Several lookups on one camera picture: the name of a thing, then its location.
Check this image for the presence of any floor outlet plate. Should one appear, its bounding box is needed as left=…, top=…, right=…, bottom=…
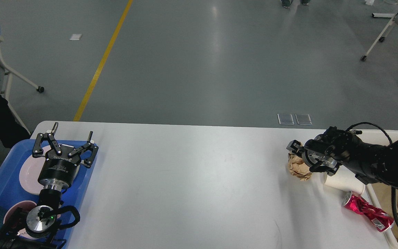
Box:
left=277, top=113, right=294, bottom=126
left=295, top=113, right=312, bottom=126

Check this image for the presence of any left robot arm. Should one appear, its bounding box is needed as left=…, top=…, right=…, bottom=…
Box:
left=0, top=122, right=99, bottom=249

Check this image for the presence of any white paper cup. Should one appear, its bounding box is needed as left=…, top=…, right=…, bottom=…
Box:
left=323, top=168, right=365, bottom=194

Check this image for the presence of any left floor outlet plate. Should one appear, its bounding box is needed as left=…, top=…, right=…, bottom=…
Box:
left=277, top=113, right=294, bottom=126

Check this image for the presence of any pink HOME mug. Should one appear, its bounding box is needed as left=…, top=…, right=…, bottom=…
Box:
left=3, top=200, right=60, bottom=244

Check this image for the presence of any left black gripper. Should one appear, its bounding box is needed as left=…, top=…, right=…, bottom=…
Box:
left=32, top=122, right=99, bottom=190

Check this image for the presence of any crushed red can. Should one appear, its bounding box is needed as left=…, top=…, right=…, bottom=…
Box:
left=342, top=191, right=395, bottom=233

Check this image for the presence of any pink plate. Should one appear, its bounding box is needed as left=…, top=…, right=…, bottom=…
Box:
left=19, top=145, right=81, bottom=195

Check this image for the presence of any brown paper bag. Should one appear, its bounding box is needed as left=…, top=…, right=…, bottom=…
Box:
left=371, top=183, right=398, bottom=240

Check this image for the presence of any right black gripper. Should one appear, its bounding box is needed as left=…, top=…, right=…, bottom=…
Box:
left=286, top=140, right=340, bottom=176

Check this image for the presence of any brown paper ball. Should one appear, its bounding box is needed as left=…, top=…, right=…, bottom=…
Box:
left=287, top=153, right=312, bottom=181

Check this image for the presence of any walking person in jeans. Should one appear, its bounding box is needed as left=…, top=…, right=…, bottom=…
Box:
left=281, top=0, right=312, bottom=8

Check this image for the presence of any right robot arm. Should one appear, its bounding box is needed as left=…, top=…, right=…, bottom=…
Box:
left=286, top=124, right=398, bottom=227

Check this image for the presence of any right floor outlet plate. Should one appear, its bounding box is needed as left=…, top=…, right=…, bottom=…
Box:
left=295, top=113, right=312, bottom=126

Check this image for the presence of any white rolling stand right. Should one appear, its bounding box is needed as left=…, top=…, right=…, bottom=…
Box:
left=360, top=0, right=398, bottom=62

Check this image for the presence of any white plastic bin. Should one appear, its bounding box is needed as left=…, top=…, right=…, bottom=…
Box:
left=358, top=129, right=398, bottom=249

